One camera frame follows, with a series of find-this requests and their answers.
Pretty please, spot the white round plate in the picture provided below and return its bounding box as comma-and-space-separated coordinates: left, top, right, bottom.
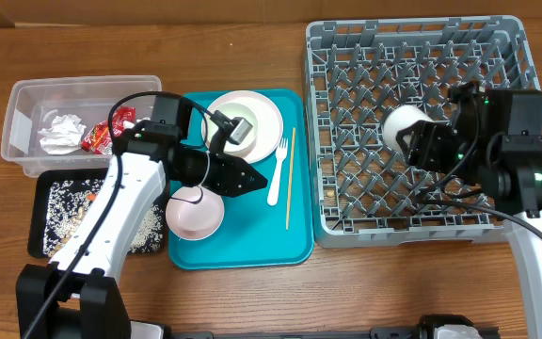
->
208, 89, 284, 164

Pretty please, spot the pink bowl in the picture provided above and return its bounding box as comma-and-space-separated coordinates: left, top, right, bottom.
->
166, 186, 225, 241

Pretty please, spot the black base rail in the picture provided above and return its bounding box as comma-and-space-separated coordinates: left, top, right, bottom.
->
129, 313, 502, 339

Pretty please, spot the wooden chopstick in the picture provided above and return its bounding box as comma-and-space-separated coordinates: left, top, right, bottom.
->
285, 127, 296, 231

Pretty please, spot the teal serving tray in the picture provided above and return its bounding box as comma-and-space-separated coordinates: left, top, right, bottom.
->
168, 89, 314, 270

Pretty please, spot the white cup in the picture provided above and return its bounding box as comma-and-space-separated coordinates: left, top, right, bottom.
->
383, 105, 433, 153

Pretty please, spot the white plastic fork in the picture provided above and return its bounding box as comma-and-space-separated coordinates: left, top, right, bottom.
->
267, 137, 288, 206

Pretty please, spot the white tissue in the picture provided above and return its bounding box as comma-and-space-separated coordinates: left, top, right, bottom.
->
122, 117, 150, 130

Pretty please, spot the grey dishwasher rack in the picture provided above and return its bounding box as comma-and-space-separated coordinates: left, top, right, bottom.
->
305, 16, 541, 248

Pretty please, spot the peanut shells and rice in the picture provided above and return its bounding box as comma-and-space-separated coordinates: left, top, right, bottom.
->
38, 179, 164, 257

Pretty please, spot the red snack wrapper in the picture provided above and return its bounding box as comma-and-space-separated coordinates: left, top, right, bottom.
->
81, 106, 136, 155

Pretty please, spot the small white bowl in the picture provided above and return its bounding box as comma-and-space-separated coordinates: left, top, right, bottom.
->
203, 103, 258, 156

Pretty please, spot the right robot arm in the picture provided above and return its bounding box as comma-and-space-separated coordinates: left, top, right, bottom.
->
383, 82, 542, 338

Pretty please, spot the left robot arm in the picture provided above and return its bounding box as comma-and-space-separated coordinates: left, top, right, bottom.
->
16, 91, 267, 339

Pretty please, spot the clear plastic bin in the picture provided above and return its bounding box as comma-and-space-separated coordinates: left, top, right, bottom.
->
1, 75, 162, 178

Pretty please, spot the white napkin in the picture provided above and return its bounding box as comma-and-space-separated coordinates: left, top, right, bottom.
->
38, 114, 87, 155

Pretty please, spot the black tray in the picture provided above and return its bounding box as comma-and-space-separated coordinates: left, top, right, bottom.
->
27, 169, 166, 258

